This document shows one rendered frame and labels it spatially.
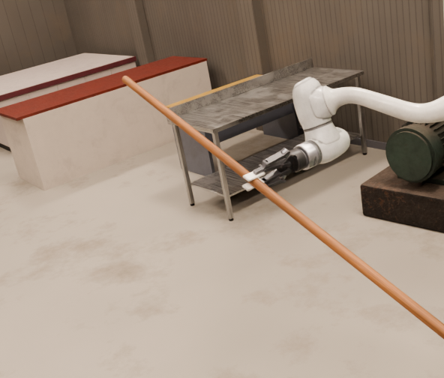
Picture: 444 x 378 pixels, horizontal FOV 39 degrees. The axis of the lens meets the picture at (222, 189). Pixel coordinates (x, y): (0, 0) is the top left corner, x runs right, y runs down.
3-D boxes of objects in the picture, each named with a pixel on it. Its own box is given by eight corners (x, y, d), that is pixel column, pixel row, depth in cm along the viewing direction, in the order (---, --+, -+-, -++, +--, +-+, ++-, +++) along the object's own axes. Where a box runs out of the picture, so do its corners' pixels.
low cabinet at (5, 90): (148, 109, 1008) (136, 56, 976) (12, 156, 891) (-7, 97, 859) (97, 99, 1151) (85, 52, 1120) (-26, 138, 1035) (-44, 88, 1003)
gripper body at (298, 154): (309, 153, 205) (288, 163, 201) (306, 174, 211) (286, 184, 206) (293, 142, 210) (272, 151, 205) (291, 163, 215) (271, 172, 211)
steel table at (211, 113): (371, 153, 651) (363, 60, 615) (230, 223, 554) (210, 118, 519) (322, 143, 707) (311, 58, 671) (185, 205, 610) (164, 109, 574)
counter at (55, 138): (219, 123, 858) (207, 58, 824) (39, 193, 723) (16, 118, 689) (184, 116, 923) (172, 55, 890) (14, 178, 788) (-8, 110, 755)
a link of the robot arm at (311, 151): (319, 169, 213) (307, 176, 210) (301, 157, 219) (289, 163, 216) (323, 148, 207) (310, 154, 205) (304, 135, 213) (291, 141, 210)
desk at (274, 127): (304, 139, 729) (295, 77, 702) (214, 180, 661) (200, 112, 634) (265, 132, 782) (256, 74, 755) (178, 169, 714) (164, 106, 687)
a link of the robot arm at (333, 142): (307, 169, 218) (295, 133, 217) (338, 154, 226) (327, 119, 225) (328, 165, 209) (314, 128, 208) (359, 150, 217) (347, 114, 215)
